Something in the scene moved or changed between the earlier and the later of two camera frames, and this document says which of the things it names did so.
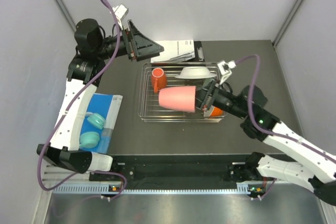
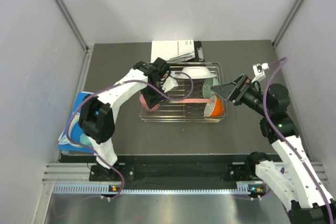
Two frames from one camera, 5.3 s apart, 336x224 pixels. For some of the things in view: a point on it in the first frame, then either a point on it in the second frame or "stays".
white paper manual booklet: [175, 51] stays
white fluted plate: [196, 72] stays
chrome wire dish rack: [167, 91] stays
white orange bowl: [211, 111] stays
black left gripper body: [109, 48] to [150, 94]
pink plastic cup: [180, 98] to [145, 105]
